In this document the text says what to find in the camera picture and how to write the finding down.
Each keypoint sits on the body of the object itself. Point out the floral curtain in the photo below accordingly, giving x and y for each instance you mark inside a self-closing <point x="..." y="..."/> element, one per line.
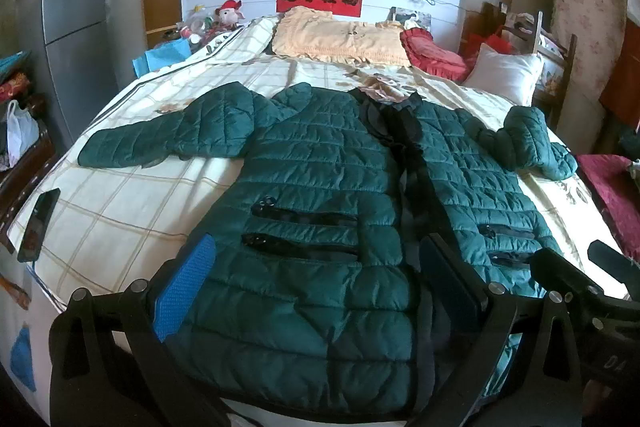
<point x="590" y="22"/>

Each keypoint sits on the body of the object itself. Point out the red heart-shaped pillow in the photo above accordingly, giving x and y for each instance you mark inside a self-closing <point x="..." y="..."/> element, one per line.
<point x="432" y="54"/>

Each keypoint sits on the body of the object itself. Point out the grey refrigerator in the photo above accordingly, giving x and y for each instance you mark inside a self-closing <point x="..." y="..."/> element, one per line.
<point x="70" y="32"/>

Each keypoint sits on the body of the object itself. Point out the white plastic bag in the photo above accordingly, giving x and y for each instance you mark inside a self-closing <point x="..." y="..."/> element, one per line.
<point x="20" y="134"/>

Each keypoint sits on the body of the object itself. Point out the framed photo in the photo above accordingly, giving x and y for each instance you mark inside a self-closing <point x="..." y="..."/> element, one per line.
<point x="412" y="16"/>

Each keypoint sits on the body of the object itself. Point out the plush toy with red hat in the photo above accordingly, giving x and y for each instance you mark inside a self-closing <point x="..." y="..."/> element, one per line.
<point x="230" y="13"/>

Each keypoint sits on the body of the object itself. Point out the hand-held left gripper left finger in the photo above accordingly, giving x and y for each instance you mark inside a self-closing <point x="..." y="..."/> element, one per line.
<point x="185" y="287"/>

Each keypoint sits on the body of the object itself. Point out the white pillow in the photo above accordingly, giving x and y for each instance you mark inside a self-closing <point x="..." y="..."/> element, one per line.
<point x="505" y="74"/>

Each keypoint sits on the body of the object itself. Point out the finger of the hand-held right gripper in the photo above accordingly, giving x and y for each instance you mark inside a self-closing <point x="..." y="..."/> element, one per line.
<point x="560" y="272"/>
<point x="612" y="257"/>

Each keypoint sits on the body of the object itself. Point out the bed with checked sheet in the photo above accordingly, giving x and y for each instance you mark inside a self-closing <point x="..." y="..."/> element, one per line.
<point x="125" y="207"/>

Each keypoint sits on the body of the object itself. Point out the yellow frilled pillow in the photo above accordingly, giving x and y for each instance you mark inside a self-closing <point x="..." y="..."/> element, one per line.
<point x="340" y="38"/>

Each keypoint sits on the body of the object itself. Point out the black smartphone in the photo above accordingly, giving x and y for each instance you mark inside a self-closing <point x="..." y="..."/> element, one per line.
<point x="39" y="224"/>

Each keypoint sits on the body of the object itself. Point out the wooden chair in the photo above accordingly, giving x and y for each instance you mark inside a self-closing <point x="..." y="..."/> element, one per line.
<point x="557" y="57"/>

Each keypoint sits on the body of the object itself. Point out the maroon blanket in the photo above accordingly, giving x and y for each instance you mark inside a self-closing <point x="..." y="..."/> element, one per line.
<point x="612" y="192"/>

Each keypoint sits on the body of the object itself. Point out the blue box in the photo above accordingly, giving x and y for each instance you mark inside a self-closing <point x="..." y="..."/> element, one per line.
<point x="160" y="57"/>

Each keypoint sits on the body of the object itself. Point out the red bag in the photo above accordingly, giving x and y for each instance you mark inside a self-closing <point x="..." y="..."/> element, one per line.
<point x="492" y="43"/>

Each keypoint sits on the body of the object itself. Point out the pile of small bottles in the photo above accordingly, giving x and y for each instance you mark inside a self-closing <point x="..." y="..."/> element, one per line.
<point x="196" y="29"/>

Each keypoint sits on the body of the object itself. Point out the dark wooden furniture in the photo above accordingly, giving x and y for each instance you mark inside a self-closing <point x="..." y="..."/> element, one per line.
<point x="25" y="187"/>

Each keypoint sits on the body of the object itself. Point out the green quilted puffer jacket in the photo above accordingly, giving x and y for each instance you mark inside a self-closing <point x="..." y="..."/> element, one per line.
<point x="310" y="167"/>

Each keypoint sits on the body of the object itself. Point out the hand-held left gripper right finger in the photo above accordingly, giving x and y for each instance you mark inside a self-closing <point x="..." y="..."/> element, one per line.
<point x="445" y="284"/>

